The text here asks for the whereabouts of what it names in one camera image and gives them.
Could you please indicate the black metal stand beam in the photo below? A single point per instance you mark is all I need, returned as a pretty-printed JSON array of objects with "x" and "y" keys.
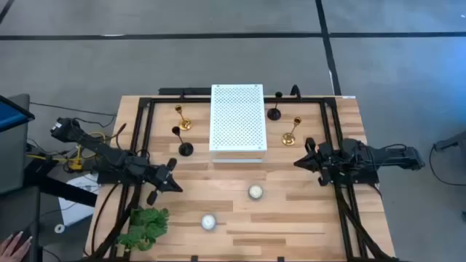
[{"x": 65, "y": 189}]

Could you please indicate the monitor with blue screen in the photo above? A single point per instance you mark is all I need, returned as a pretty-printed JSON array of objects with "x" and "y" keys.
[
  {"x": 12, "y": 160},
  {"x": 11, "y": 114}
]

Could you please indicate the black desk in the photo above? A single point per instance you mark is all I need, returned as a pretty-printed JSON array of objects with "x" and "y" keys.
[{"x": 18, "y": 211}]

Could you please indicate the black candlestick holder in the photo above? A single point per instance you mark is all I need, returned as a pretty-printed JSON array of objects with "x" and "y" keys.
[
  {"x": 186, "y": 149},
  {"x": 273, "y": 114}
]

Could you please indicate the candle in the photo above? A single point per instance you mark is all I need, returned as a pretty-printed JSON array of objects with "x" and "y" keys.
[
  {"x": 255, "y": 191},
  {"x": 208, "y": 222}
]

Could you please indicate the grey stand leg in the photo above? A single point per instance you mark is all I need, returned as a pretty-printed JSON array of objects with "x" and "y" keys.
[{"x": 455, "y": 140}]

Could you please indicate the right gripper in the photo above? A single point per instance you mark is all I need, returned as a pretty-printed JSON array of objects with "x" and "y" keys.
[{"x": 325, "y": 160}]

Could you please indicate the short gold candlestick holder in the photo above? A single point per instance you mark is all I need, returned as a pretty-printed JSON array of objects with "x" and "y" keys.
[{"x": 185, "y": 124}]

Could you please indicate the white paper sheet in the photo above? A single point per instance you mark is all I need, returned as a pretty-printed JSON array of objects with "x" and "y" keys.
[{"x": 74, "y": 214}]

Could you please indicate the green artificial plant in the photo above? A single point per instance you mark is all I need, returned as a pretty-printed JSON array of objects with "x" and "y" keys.
[{"x": 145, "y": 225}]

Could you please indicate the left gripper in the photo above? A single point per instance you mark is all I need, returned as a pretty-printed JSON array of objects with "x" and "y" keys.
[{"x": 154, "y": 176}]

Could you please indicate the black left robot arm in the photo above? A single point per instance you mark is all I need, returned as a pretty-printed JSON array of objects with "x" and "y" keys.
[{"x": 98, "y": 145}]

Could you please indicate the person's hand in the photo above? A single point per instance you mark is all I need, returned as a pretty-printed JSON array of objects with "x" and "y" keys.
[{"x": 12, "y": 249}]

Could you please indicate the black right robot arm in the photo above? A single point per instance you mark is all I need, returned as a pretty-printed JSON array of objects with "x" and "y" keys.
[{"x": 393, "y": 156}]

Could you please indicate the white perforated metal shelf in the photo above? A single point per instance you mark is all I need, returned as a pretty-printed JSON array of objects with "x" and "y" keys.
[{"x": 236, "y": 120}]

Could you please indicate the white tape roll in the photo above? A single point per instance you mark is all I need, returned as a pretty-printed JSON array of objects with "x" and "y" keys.
[{"x": 55, "y": 228}]

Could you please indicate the tall gold candlestick holder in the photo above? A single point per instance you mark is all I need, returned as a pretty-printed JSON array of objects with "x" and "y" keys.
[{"x": 288, "y": 139}]

